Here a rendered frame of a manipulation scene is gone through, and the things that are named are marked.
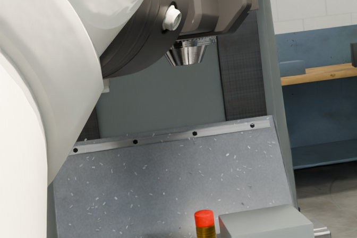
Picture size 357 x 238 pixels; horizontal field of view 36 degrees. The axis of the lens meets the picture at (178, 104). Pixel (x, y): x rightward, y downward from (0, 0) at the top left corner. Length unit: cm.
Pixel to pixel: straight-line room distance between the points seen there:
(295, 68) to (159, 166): 344
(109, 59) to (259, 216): 24
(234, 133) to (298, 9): 411
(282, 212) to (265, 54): 39
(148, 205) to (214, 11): 46
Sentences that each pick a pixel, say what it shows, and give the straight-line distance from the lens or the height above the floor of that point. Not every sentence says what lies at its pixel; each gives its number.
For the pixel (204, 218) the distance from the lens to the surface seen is 46.
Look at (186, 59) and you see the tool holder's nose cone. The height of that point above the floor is 119.
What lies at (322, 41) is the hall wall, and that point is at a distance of 490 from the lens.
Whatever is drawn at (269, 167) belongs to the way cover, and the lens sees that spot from 77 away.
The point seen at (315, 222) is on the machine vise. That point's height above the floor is 104.
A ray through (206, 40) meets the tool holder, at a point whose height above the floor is 120.
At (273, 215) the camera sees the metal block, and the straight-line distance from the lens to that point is 43.
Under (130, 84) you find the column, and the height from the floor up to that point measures 116.
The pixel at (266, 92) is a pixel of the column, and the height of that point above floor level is 112.
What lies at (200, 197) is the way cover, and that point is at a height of 100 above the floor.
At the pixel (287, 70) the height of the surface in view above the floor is 92.
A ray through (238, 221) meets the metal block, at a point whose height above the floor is 107.
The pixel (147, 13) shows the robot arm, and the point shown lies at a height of 122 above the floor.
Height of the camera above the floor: 120
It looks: 6 degrees down
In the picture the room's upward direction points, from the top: 7 degrees counter-clockwise
